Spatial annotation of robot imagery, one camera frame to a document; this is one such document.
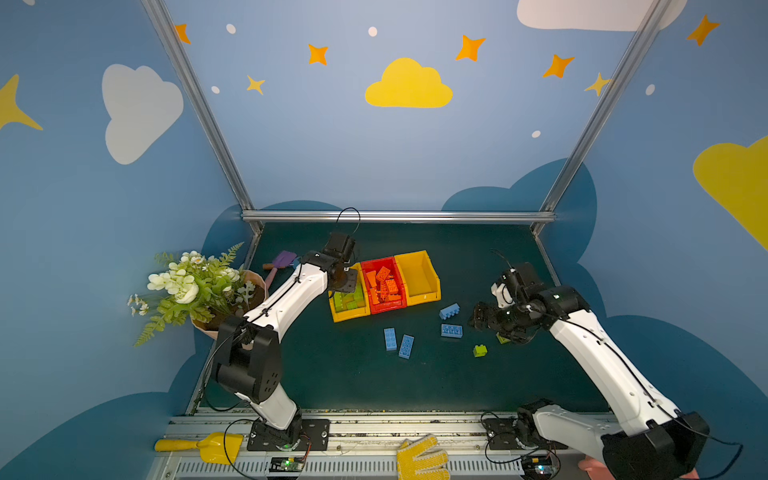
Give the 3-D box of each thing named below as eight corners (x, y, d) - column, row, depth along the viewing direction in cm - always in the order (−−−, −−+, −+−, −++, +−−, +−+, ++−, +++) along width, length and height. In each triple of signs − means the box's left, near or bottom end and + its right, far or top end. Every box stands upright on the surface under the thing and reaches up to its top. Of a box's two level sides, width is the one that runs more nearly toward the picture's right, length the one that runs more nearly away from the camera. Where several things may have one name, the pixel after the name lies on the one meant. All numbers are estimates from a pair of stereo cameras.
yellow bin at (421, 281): (408, 306, 99) (409, 297, 94) (395, 264, 110) (395, 254, 106) (442, 299, 101) (444, 291, 96) (425, 258, 112) (427, 249, 108)
